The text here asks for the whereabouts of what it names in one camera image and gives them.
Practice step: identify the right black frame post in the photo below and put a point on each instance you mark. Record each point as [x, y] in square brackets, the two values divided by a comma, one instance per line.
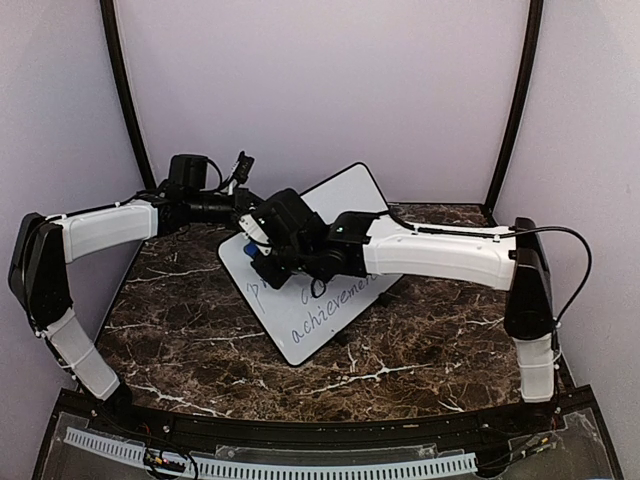
[517, 107]

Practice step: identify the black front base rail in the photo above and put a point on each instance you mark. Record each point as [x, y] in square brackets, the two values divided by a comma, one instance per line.
[491, 431]

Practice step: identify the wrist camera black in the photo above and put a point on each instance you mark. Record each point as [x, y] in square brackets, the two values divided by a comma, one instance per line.
[286, 219]
[188, 170]

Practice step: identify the white slotted cable duct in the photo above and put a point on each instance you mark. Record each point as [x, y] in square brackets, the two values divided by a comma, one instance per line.
[231, 462]

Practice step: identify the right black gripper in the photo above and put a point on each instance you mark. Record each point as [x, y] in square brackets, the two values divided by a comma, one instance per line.
[271, 276]

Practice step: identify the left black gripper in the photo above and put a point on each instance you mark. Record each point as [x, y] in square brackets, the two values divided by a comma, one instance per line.
[242, 196]

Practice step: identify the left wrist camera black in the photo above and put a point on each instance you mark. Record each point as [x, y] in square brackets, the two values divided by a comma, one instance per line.
[188, 170]

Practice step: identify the white whiteboard with black frame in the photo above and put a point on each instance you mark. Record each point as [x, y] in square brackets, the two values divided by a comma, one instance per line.
[298, 323]

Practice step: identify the black frame post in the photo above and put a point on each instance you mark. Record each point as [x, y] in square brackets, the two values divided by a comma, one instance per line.
[517, 107]
[124, 92]

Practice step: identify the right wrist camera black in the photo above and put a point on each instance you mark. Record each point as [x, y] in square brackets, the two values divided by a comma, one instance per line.
[286, 219]

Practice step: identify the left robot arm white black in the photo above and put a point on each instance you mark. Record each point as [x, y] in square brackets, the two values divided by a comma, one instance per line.
[46, 245]

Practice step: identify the left black frame post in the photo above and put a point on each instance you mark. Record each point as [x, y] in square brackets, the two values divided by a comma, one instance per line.
[124, 92]

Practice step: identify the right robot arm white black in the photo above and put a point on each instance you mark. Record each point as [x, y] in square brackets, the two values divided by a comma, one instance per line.
[361, 244]

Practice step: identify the blue whiteboard eraser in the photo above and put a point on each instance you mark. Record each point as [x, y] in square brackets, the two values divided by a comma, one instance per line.
[252, 250]

